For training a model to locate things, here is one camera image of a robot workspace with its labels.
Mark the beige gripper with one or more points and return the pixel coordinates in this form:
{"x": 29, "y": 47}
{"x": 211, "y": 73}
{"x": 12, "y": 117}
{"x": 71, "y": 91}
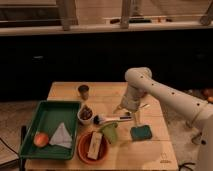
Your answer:
{"x": 131, "y": 101}

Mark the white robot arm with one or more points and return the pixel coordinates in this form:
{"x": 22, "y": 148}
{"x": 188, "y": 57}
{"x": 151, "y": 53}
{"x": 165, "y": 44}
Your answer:
{"x": 197, "y": 111}

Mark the green plastic cup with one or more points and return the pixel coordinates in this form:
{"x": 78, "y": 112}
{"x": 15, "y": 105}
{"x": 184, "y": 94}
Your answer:
{"x": 109, "y": 131}

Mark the white cup with brown contents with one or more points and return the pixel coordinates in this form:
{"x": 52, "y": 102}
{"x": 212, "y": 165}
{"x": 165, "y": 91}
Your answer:
{"x": 85, "y": 115}

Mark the small dark metal cup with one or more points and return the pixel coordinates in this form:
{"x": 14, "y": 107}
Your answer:
{"x": 84, "y": 91}

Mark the teal sponge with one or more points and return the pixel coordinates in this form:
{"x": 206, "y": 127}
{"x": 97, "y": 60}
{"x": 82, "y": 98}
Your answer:
{"x": 141, "y": 133}

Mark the white wooden block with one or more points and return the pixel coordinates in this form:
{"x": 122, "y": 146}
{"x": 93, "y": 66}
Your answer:
{"x": 94, "y": 146}

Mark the orange bowl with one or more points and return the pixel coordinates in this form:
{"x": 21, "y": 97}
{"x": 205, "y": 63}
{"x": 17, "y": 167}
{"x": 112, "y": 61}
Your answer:
{"x": 83, "y": 149}

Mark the white folded cloth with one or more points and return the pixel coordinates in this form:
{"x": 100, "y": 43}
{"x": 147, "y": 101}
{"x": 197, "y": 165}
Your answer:
{"x": 61, "y": 137}

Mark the green plastic tray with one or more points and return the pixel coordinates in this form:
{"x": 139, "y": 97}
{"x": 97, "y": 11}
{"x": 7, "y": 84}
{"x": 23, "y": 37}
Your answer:
{"x": 47, "y": 118}

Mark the orange fruit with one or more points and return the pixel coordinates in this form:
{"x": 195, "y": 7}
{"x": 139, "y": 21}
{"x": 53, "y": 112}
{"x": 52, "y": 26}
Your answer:
{"x": 41, "y": 140}

